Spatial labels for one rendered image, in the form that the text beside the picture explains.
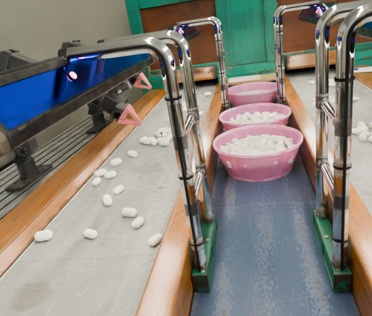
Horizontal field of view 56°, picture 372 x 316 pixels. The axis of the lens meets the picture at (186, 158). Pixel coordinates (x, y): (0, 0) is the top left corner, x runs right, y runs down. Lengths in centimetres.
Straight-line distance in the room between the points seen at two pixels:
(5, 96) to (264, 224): 61
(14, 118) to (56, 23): 291
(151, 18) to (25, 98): 170
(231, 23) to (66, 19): 164
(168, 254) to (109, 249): 15
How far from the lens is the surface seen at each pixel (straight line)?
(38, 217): 89
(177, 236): 66
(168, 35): 66
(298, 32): 206
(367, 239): 65
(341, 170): 56
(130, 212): 79
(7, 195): 133
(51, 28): 333
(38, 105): 44
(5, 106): 41
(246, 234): 80
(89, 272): 68
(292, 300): 66
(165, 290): 56
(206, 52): 206
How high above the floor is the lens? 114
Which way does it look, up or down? 22 degrees down
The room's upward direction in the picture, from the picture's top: 9 degrees counter-clockwise
